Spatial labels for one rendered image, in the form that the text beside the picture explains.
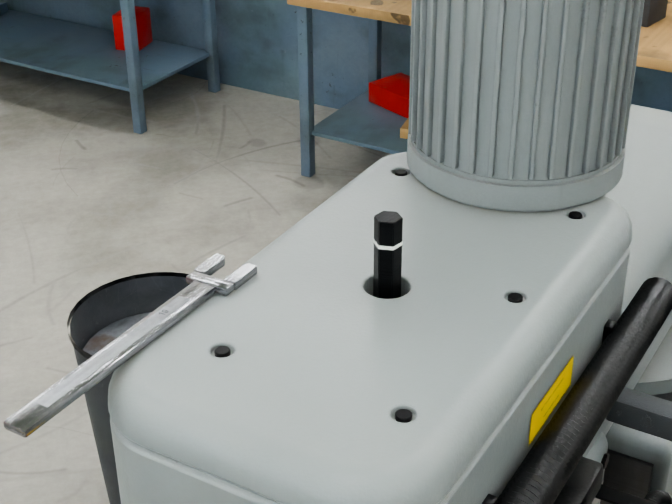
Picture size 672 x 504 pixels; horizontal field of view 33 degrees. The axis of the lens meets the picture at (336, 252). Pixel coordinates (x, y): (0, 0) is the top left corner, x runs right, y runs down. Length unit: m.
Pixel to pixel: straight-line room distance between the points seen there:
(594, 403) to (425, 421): 0.21
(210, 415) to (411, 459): 0.14
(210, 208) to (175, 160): 0.56
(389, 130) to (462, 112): 4.31
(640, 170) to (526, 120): 0.46
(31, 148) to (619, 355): 5.06
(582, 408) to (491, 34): 0.31
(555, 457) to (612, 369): 0.13
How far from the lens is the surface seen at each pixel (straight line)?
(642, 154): 1.44
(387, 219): 0.84
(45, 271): 4.75
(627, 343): 0.98
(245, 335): 0.82
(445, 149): 0.99
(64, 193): 5.36
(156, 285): 3.41
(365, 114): 5.44
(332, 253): 0.92
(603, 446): 1.22
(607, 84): 0.97
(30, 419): 0.75
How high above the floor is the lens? 2.35
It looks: 30 degrees down
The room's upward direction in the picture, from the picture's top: straight up
